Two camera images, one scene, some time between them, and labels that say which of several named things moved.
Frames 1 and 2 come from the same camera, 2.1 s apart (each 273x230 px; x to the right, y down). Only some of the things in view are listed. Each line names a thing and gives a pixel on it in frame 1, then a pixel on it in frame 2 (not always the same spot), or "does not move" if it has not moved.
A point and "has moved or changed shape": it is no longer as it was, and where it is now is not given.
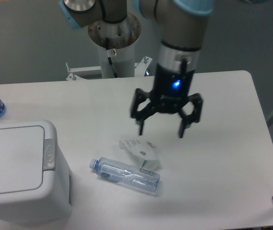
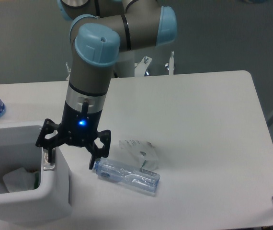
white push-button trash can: x=25 y=177 has moved or changed shape
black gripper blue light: x=171 y=87 -> x=77 y=128
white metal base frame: x=140 y=70 does not move
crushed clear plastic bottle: x=114 y=170 does not move
